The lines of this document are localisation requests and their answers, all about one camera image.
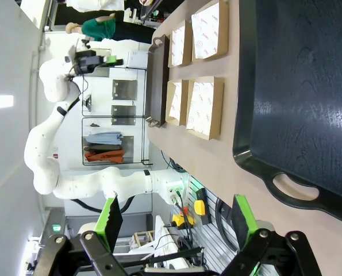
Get folded orange garment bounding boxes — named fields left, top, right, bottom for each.
left=84, top=151, right=125, bottom=164

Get black box with yellow button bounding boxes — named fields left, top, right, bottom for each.
left=194, top=188, right=213, bottom=225

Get yellow emergency stop with red button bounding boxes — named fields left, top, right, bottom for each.
left=171, top=213, right=194, bottom=228

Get grey slotted metal panel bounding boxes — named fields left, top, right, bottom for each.
left=185, top=174, right=243, bottom=274

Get white carton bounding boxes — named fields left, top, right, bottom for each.
left=127, top=50, right=148, bottom=70

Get folded blue garment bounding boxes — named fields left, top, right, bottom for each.
left=84, top=131, right=124, bottom=146

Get thick black cable loop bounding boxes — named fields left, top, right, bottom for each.
left=216, top=198, right=240, bottom=255

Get person in green shirt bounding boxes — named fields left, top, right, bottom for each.
left=66, top=13, right=160, bottom=44

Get folded dark olive garment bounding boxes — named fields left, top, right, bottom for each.
left=84, top=144, right=122, bottom=153

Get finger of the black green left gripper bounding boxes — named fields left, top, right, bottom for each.
left=105, top=56, right=124, bottom=66

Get person in white shirt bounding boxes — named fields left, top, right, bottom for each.
left=66, top=0, right=125, bottom=13

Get wooden crate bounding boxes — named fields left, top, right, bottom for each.
left=132, top=229, right=156, bottom=250

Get grey metal wall panel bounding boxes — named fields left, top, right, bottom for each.
left=111, top=105, right=137, bottom=126
left=112, top=79, right=138, bottom=101

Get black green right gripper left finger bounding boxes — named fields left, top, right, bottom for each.
left=34, top=192, right=148, bottom=276

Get brown cardboard box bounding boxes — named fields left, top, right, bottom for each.
left=167, top=19, right=193, bottom=68
left=164, top=79, right=190, bottom=127
left=190, top=0, right=229, bottom=63
left=186, top=76, right=225, bottom=141

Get white red-printed paper liner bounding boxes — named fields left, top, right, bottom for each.
left=168, top=82, right=183, bottom=120
left=191, top=2, right=220, bottom=60
left=171, top=25, right=186, bottom=66
left=186, top=81, right=215, bottom=136

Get dark grey plastic tray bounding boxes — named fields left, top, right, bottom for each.
left=232, top=0, right=342, bottom=228

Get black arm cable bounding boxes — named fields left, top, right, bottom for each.
left=57, top=73, right=88, bottom=116

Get dark brown plastic tray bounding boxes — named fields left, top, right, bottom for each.
left=144, top=34, right=171, bottom=129

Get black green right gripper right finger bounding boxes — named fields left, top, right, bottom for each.
left=216, top=194, right=322, bottom=276

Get black wire clothes rack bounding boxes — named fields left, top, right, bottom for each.
left=81, top=66, right=153, bottom=167

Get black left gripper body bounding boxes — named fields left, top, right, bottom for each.
left=72, top=50, right=106, bottom=76

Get black base cables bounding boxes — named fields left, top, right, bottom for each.
left=170, top=188, right=196, bottom=254

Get thick black hose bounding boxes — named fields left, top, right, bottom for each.
left=70, top=197, right=133, bottom=214

